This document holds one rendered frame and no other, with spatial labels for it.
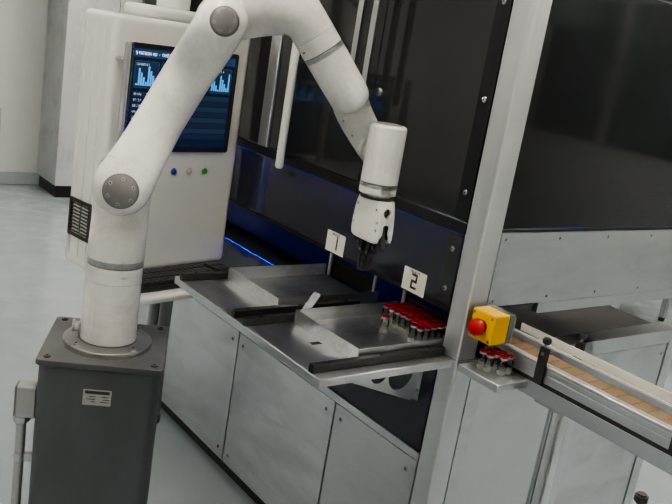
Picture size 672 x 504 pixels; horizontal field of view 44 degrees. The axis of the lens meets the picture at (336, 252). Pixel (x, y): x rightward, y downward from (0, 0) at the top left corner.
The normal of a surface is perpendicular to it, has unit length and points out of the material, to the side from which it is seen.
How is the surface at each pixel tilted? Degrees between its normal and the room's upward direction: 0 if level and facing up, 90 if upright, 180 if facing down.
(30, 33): 90
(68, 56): 90
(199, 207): 90
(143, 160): 68
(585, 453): 90
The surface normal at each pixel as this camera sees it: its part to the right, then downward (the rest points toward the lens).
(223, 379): -0.79, 0.03
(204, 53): -0.18, 0.76
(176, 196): 0.72, 0.29
